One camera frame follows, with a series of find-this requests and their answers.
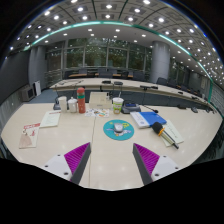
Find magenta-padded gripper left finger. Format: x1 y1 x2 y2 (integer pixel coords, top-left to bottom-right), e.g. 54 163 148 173
43 141 92 185

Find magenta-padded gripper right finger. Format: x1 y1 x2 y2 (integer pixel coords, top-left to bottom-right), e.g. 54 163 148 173
132 142 183 186

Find silver computer mouse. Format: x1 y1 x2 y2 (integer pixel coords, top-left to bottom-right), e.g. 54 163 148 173
113 122 124 134

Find round teal cartoon mouse pad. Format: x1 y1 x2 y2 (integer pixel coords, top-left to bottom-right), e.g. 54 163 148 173
102 119 135 141

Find black handheld microphone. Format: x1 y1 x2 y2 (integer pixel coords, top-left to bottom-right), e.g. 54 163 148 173
151 121 180 150

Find white booklet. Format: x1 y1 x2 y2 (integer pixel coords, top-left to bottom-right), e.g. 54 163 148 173
160 119 185 148

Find blue and white book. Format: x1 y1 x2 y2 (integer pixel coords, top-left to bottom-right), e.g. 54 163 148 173
129 111 168 129

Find colourful sticker sheet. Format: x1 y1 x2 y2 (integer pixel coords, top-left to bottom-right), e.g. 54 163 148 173
84 108 110 118

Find red and white leaflet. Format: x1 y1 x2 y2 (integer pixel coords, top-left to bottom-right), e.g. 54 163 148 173
18 122 41 150

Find black gooseneck desk microphone unit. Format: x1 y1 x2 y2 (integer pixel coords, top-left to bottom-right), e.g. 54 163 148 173
120 101 159 115

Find red thermos bottle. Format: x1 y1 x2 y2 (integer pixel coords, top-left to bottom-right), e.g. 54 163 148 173
76 87 87 114

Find beige cardboard box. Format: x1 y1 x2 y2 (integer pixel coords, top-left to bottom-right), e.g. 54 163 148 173
88 91 113 110

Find green paper cup with straw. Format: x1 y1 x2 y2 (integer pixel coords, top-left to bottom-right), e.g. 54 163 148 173
112 93 125 115

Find curved beige conference desk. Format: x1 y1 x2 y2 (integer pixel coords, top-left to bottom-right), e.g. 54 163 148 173
49 77 214 111

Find dark office chairs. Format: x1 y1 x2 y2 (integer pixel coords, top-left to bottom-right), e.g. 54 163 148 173
63 67 201 91

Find ceiling lights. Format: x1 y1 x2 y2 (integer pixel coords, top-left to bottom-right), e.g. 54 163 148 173
8 0 224 78

